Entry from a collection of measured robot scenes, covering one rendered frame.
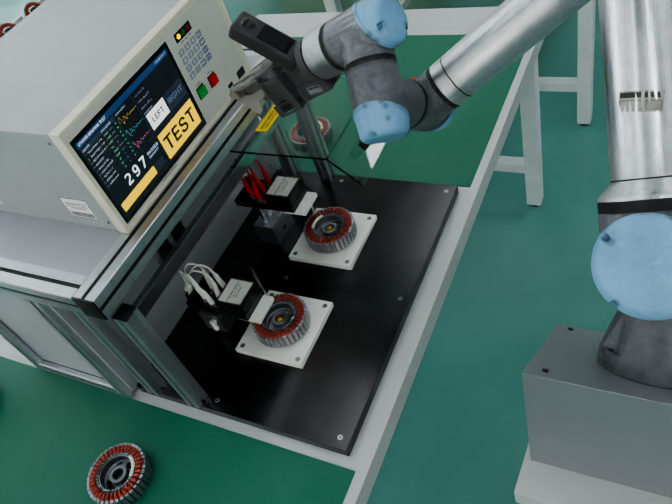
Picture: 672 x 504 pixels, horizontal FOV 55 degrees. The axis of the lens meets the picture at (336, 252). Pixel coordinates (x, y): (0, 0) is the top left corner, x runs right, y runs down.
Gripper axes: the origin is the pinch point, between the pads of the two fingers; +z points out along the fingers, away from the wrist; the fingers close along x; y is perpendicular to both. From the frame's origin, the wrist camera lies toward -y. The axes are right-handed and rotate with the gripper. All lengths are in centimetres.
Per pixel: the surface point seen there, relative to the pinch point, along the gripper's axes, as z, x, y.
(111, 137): 3.6, -21.5, -9.0
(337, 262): 8.0, -3.2, 41.1
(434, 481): 30, -15, 117
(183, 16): 1.5, 3.9, -13.6
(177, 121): 6.7, -8.4, -2.4
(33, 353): 57, -42, 16
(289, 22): 67, 96, 17
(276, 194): 13.1, 1.1, 23.4
